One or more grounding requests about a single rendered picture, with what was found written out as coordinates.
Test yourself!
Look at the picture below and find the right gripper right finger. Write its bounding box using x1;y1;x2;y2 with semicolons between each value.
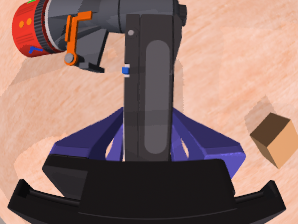
171;108;246;179

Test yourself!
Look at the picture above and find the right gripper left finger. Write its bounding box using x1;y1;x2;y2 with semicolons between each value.
48;107;124;161

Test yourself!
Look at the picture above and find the small tan block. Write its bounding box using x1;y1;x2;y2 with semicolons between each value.
250;112;298;169

